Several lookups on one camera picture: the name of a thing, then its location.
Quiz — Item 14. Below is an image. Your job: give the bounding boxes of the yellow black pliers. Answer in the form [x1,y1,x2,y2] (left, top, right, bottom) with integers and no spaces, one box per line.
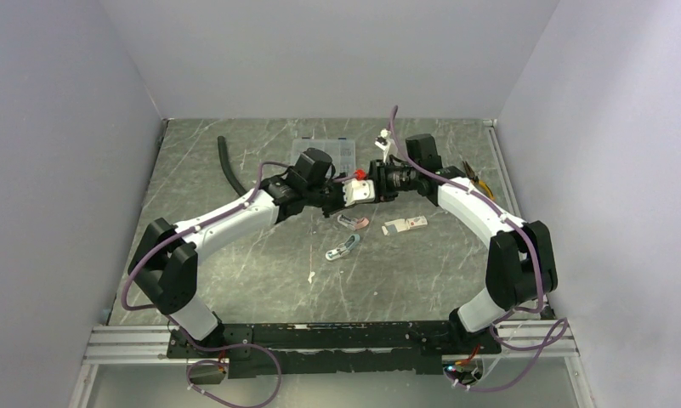
[463,161,495,201]

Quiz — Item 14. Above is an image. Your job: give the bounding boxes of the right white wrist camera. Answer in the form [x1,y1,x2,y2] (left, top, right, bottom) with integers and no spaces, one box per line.
[374,129,396,163]

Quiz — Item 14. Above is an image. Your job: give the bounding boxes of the black rubber hose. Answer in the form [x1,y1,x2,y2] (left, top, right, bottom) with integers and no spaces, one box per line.
[216,136,249,198]

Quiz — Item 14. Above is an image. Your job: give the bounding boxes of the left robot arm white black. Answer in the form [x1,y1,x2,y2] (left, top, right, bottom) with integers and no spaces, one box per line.
[128,148,343,357]

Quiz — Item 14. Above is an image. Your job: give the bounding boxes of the pink mini stapler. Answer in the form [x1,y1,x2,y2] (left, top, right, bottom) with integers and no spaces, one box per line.
[337,214,370,230]

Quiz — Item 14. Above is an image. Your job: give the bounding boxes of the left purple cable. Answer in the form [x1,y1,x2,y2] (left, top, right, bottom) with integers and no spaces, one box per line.
[120,161,286,408]

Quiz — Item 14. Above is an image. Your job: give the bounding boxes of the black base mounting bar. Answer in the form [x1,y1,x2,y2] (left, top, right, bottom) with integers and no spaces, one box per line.
[167,320,501,379]

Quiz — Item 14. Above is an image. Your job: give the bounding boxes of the clear plastic organizer box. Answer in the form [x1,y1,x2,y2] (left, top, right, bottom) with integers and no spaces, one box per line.
[288,138,356,173]

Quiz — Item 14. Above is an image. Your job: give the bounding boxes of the white staple box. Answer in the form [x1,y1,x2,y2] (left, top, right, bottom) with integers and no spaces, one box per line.
[382,216,428,236]

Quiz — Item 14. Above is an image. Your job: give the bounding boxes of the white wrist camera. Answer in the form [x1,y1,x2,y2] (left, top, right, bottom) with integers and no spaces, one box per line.
[374,129,396,163]
[342,169,376,207]

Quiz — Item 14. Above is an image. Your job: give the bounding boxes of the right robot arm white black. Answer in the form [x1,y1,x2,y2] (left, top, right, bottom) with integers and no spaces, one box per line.
[367,129,558,353]

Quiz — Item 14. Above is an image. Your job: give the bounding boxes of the blue mini stapler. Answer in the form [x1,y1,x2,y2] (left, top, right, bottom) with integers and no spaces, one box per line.
[325,234,360,262]

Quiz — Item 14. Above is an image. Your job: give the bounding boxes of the aluminium frame rail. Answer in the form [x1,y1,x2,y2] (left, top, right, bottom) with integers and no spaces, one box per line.
[82,320,580,365]

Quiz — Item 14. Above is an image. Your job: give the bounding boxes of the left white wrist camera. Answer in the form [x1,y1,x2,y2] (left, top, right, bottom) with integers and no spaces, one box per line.
[342,169,376,207]

